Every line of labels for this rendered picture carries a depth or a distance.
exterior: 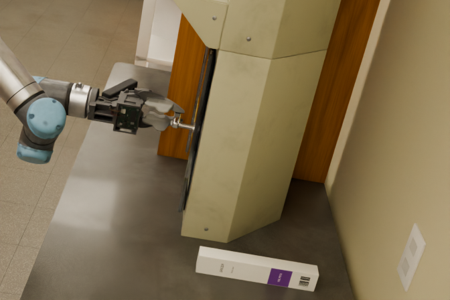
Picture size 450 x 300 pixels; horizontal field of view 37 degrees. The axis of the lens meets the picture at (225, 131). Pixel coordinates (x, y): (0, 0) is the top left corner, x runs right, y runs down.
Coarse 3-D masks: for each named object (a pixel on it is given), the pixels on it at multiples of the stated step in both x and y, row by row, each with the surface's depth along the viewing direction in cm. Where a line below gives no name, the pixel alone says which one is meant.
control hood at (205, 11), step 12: (180, 0) 135; (192, 0) 135; (204, 0) 135; (216, 0) 136; (192, 12) 136; (204, 12) 136; (216, 12) 136; (192, 24) 138; (204, 24) 138; (216, 24) 138; (204, 36) 139; (216, 36) 139; (216, 48) 140
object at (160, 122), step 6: (150, 114) 157; (156, 114) 158; (144, 120) 157; (150, 120) 157; (156, 120) 158; (162, 120) 158; (168, 120) 158; (180, 120) 158; (156, 126) 155; (162, 126) 156
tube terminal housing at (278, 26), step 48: (240, 0) 135; (288, 0) 136; (336, 0) 148; (240, 48) 140; (288, 48) 143; (240, 96) 145; (288, 96) 152; (240, 144) 150; (288, 144) 161; (192, 192) 155; (240, 192) 156
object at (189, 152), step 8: (208, 48) 156; (208, 56) 142; (208, 64) 142; (208, 72) 143; (200, 88) 161; (200, 96) 146; (200, 104) 146; (200, 112) 147; (192, 136) 152; (192, 144) 150; (192, 152) 151; (184, 168) 175; (184, 176) 157; (184, 184) 155; (184, 192) 156
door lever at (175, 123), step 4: (176, 112) 157; (176, 116) 155; (180, 116) 156; (176, 120) 153; (172, 124) 153; (176, 124) 152; (180, 124) 153; (184, 124) 153; (188, 124) 153; (176, 128) 153; (184, 128) 153; (188, 128) 153; (192, 128) 153; (192, 132) 153
